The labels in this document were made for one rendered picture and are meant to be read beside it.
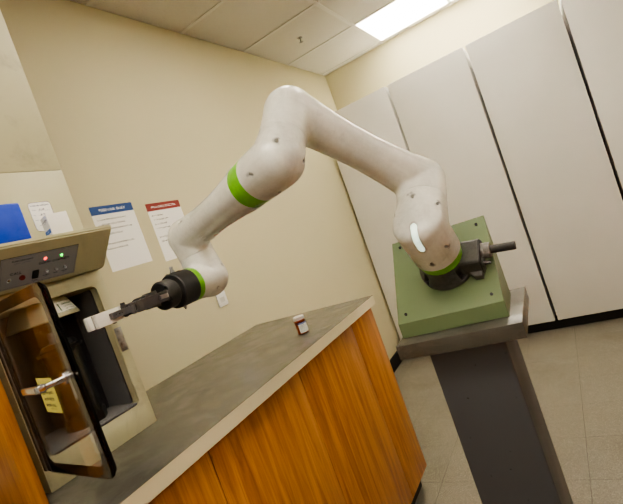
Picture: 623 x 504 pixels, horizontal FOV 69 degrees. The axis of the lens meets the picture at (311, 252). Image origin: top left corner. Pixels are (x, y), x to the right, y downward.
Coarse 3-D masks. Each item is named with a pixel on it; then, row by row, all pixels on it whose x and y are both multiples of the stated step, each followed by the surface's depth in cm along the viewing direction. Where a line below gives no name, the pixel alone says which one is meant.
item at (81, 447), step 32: (32, 288) 85; (0, 320) 99; (32, 320) 89; (32, 352) 93; (64, 352) 84; (32, 384) 97; (32, 416) 101; (64, 416) 91; (64, 448) 95; (96, 448) 86
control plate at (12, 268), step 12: (48, 252) 110; (60, 252) 113; (72, 252) 116; (0, 264) 101; (12, 264) 103; (24, 264) 106; (36, 264) 109; (48, 264) 112; (60, 264) 115; (72, 264) 118; (0, 276) 102; (12, 276) 105; (48, 276) 114; (0, 288) 104; (12, 288) 106
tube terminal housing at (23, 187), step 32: (0, 192) 113; (32, 192) 120; (64, 192) 128; (32, 224) 118; (64, 288) 120; (96, 288) 128; (128, 352) 130; (128, 384) 131; (128, 416) 125; (32, 448) 104; (64, 480) 107
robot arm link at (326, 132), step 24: (288, 96) 103; (264, 120) 102; (288, 120) 100; (312, 120) 105; (336, 120) 109; (312, 144) 110; (336, 144) 110; (360, 144) 111; (384, 144) 114; (360, 168) 115; (384, 168) 115; (408, 168) 116; (432, 168) 118
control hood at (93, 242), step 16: (32, 240) 105; (48, 240) 109; (64, 240) 112; (80, 240) 117; (96, 240) 121; (0, 256) 100; (16, 256) 103; (80, 256) 119; (96, 256) 124; (80, 272) 122; (16, 288) 108
